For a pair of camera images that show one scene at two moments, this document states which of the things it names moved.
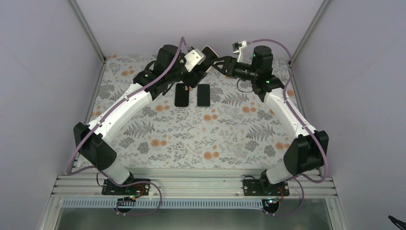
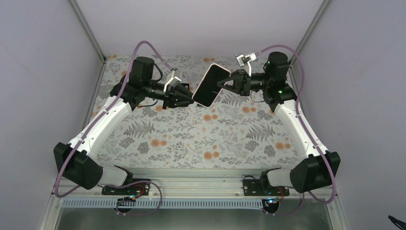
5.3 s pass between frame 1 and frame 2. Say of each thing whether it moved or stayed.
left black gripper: moved
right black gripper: moved
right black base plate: stayed
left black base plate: stayed
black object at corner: stayed
